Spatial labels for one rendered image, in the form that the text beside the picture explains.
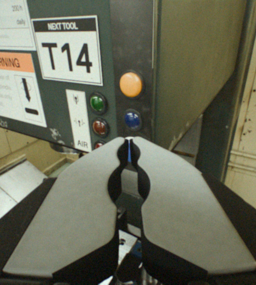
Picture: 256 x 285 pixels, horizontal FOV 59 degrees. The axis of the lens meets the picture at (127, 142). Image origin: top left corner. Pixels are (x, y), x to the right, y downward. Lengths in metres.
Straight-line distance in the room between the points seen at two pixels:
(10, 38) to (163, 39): 0.21
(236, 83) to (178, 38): 0.66
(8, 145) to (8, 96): 1.36
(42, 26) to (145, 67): 0.14
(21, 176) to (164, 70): 1.60
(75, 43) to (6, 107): 0.20
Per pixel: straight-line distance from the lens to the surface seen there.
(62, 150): 0.59
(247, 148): 1.39
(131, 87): 0.24
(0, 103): 0.44
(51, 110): 0.34
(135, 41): 0.24
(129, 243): 0.96
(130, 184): 1.27
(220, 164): 1.04
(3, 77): 0.41
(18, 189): 1.71
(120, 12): 0.24
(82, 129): 0.31
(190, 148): 0.98
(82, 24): 0.27
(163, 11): 0.24
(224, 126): 0.96
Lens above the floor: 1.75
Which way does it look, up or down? 28 degrees down
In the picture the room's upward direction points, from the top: 2 degrees counter-clockwise
